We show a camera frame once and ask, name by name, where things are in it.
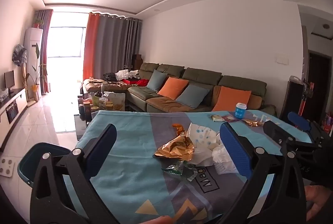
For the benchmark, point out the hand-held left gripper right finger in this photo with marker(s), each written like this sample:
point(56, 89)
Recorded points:
point(234, 151)

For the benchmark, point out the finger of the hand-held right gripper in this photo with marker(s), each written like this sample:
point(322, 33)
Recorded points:
point(275, 130)
point(298, 120)

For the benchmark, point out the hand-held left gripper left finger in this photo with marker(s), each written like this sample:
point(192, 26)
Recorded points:
point(104, 146)

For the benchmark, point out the gold foil wrapper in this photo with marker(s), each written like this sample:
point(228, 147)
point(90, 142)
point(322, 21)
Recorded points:
point(177, 148)

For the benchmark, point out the teal trash bin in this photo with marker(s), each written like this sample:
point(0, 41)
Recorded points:
point(26, 161)

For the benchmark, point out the person's right hand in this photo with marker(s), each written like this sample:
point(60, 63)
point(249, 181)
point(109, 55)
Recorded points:
point(316, 198)

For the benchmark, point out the red stick vacuum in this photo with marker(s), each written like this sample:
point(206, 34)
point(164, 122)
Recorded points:
point(307, 99)

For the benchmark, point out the small gold wrapper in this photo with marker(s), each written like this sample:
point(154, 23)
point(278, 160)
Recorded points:
point(253, 123)

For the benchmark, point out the black hard case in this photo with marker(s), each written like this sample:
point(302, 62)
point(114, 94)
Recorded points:
point(291, 96)

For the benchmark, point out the blue printed tablecloth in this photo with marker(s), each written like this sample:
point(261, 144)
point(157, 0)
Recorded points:
point(130, 161)

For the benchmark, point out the red snack wrapper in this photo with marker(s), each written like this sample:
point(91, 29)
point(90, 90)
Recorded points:
point(231, 118)

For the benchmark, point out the blue and white cup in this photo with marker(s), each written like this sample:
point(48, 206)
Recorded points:
point(239, 112)

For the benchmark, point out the cluster of jars and bottles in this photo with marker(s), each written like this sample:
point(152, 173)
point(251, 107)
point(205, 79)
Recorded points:
point(98, 104)

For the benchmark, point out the dark wooden door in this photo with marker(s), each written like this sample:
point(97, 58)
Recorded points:
point(318, 75)

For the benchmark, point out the orange cushion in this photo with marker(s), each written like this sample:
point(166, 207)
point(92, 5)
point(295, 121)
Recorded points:
point(173, 88)
point(231, 99)

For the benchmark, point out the green plastic wrapper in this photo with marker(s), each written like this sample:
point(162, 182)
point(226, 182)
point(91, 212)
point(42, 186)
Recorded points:
point(179, 170)

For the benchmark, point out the orange peel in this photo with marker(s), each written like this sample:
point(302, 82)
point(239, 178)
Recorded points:
point(178, 127)

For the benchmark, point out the blue cushion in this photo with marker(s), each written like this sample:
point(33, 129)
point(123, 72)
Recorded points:
point(192, 96)
point(156, 81)

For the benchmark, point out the black clothes pile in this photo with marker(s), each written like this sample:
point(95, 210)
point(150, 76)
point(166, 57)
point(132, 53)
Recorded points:
point(109, 76)

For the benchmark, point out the brown sofa throw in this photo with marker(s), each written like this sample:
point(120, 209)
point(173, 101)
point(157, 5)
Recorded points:
point(164, 104)

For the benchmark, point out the red cloth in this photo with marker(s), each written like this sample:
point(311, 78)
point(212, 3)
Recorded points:
point(141, 82)

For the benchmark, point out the white clothes pile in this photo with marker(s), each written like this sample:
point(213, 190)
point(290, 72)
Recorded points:
point(124, 74)

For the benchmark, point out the green sectional sofa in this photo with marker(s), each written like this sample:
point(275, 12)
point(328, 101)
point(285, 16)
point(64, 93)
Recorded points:
point(197, 75)

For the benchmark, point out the tall plant in yellow pot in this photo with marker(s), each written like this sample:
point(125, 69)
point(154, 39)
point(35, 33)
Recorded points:
point(35, 90)

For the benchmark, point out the brown wooden box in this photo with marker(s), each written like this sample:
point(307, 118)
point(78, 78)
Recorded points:
point(137, 60)

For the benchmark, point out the white body scale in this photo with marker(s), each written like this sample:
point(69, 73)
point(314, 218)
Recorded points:
point(7, 166)

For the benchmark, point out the white tv cabinet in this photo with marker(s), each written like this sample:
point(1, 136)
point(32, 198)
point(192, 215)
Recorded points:
point(13, 104)

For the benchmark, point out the orange and grey curtain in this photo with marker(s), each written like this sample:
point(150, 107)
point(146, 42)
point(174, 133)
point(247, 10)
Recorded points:
point(111, 44)
point(45, 39)

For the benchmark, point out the bright window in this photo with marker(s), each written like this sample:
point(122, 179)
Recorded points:
point(66, 41)

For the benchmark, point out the black monitor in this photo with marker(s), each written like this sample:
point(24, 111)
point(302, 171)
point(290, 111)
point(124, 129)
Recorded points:
point(9, 79)

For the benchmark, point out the covered standing fan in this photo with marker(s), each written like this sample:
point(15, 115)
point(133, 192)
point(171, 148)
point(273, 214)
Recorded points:
point(19, 54)

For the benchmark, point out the white standing air conditioner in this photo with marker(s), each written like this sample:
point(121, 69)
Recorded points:
point(32, 36)

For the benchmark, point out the small potted plant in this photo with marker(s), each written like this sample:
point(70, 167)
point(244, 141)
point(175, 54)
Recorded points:
point(37, 23)

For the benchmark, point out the white wall switch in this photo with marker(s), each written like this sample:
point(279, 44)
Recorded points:
point(282, 60)

